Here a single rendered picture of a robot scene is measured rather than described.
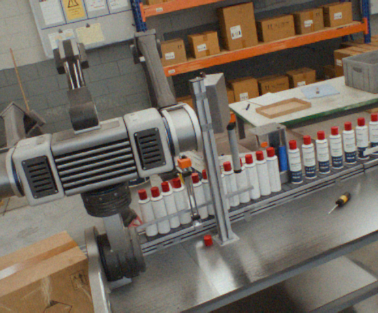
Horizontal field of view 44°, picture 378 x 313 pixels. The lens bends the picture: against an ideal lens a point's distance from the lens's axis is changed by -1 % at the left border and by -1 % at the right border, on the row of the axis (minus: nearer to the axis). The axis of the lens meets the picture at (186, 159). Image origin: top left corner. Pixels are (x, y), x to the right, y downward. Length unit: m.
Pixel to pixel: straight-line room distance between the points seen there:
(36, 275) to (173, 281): 0.53
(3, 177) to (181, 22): 5.26
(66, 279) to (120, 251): 0.22
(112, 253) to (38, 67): 5.10
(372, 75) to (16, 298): 2.89
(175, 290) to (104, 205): 0.56
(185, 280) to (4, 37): 4.98
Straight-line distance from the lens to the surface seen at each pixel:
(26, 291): 1.50
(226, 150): 2.73
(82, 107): 1.26
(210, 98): 1.73
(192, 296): 1.70
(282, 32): 6.01
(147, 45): 1.67
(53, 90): 6.37
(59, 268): 1.50
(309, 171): 2.23
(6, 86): 6.42
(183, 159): 1.84
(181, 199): 1.97
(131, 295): 1.78
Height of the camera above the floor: 1.86
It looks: 21 degrees down
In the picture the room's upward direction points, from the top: 12 degrees counter-clockwise
